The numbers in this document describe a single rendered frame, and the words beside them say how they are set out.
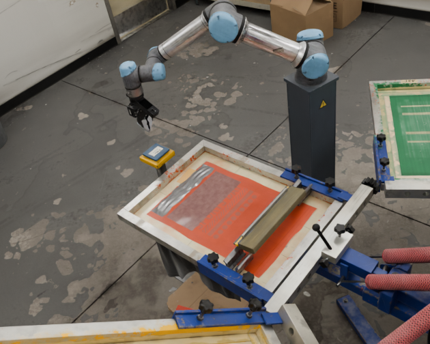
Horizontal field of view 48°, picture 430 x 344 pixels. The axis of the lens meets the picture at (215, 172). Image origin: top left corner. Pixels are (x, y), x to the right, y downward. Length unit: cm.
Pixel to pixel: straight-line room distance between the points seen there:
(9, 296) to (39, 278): 21
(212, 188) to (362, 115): 221
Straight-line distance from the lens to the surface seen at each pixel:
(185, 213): 209
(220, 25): 199
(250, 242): 179
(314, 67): 210
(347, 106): 425
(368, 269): 174
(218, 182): 219
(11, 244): 379
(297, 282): 170
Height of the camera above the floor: 243
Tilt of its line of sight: 41 degrees down
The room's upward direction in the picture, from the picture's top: 12 degrees counter-clockwise
